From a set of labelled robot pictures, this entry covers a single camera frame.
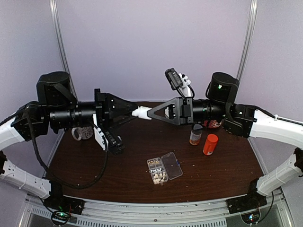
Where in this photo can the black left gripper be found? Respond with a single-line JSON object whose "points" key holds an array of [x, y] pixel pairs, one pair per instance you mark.
{"points": [[106, 109]]}

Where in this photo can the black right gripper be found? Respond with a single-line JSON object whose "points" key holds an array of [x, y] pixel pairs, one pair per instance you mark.
{"points": [[181, 111]]}

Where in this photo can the small white pill bottle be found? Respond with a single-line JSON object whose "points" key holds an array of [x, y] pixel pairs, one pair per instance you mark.
{"points": [[142, 112]]}

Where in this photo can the grey capped vitamin bottle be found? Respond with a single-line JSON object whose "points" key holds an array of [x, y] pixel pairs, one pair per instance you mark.
{"points": [[195, 135]]}

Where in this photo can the orange pill bottle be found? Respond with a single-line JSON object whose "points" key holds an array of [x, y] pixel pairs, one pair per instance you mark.
{"points": [[210, 144]]}

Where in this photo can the clear plastic pill organizer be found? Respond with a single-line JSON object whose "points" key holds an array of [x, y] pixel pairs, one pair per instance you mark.
{"points": [[169, 164]]}

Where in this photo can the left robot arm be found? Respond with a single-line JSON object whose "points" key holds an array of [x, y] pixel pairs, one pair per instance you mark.
{"points": [[57, 108]]}

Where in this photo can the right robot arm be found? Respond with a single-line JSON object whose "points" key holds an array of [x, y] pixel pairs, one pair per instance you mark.
{"points": [[240, 120]]}

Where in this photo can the white pills group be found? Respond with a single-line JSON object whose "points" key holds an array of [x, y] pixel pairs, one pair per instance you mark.
{"points": [[156, 170], [159, 175]]}

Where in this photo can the white pills in organizer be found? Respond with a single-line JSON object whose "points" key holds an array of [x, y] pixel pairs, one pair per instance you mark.
{"points": [[159, 181]]}

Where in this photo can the red floral saucer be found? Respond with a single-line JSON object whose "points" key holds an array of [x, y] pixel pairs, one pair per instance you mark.
{"points": [[212, 124]]}

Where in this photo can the floral mug yellow inside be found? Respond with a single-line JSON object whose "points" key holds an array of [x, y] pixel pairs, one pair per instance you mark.
{"points": [[82, 133]]}

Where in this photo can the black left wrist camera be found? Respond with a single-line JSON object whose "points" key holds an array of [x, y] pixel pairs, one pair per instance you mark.
{"points": [[108, 140]]}

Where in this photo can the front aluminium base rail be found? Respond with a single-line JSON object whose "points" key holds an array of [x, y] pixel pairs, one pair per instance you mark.
{"points": [[211, 213]]}

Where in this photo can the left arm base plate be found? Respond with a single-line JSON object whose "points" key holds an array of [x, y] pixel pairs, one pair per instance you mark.
{"points": [[66, 204]]}

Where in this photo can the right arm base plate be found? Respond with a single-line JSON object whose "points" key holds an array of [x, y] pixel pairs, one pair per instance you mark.
{"points": [[245, 203]]}

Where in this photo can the aluminium frame post left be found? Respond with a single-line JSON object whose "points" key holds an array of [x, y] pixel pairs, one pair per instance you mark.
{"points": [[58, 33]]}

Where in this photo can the aluminium frame post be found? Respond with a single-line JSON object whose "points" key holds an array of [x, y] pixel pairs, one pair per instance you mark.
{"points": [[58, 33], [248, 38]]}

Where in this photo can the aluminium frame post right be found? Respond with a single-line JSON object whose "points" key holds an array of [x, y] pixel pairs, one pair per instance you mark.
{"points": [[248, 38]]}

